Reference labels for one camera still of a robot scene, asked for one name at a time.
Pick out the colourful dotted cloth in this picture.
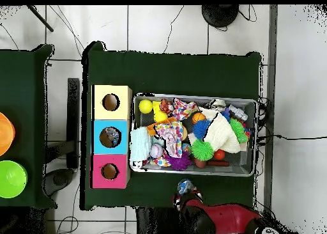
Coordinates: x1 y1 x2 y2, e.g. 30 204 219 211
172 97 198 121
155 120 185 159

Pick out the light blue knitted cloth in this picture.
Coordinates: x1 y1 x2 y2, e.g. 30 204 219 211
129 126 153 168

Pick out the purple spiky rubber toy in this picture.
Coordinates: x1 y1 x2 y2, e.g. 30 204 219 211
164 152 192 171

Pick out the cream knitted cloth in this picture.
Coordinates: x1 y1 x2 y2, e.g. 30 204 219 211
197 106 242 154

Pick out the wooden box with three holes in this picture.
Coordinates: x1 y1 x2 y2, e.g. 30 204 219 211
90 84 133 189

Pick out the yellow ball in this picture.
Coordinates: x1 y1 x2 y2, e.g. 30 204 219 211
153 110 169 123
138 98 153 114

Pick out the orange toy building brick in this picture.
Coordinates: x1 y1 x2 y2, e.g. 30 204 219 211
146 116 178 137

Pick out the blue spiky rubber ball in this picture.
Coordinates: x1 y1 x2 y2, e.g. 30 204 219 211
192 120 211 139

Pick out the green spiky rubber ball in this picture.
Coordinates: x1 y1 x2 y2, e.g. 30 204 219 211
190 138 215 162

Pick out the green spiky caterpillar toy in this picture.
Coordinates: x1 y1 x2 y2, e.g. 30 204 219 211
229 118 250 144

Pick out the black round stand base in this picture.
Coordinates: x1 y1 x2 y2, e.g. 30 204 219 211
201 4 240 28

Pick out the orange plastic bowl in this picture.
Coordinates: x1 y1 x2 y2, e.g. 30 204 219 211
0 112 16 157

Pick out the green plastic bowl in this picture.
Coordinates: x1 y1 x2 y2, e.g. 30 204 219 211
0 160 28 199

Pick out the black rod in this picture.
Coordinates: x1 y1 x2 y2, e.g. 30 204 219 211
26 4 54 33

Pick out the silver wire mesh bin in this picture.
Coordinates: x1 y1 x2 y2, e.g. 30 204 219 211
129 91 259 178

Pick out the thin black floor cable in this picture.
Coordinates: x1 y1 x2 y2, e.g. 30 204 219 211
163 4 185 54

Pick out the black power cable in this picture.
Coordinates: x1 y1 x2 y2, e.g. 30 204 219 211
257 134 327 141

